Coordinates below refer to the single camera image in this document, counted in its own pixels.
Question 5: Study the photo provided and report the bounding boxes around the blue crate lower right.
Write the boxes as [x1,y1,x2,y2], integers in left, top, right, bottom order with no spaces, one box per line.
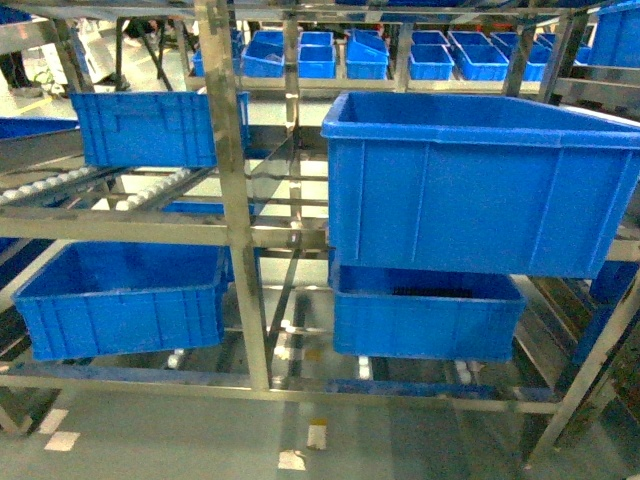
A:
[333,265,527,363]

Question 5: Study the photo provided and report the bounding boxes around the large blue crate right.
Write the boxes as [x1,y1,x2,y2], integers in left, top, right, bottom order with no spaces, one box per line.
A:
[321,91,639,278]

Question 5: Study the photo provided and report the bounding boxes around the distant blue bins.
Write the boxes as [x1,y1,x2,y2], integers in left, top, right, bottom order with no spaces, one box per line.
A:
[191,27,596,83]

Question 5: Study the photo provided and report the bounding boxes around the blue crate upper left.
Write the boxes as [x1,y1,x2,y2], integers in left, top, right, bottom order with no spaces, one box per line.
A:
[68,90,251,169]

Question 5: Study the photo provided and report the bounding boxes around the blue crate lower left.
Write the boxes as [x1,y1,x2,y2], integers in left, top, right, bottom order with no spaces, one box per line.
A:
[12,242,228,361]

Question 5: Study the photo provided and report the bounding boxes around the white roller track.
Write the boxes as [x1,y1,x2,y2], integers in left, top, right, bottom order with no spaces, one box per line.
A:
[0,167,97,205]

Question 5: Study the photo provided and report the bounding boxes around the blue bin upper right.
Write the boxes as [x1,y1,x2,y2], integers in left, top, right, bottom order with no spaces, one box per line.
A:
[588,1,639,68]

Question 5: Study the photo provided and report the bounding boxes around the stainless steel shelf frame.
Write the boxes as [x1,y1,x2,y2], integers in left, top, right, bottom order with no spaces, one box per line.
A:
[1,1,639,462]

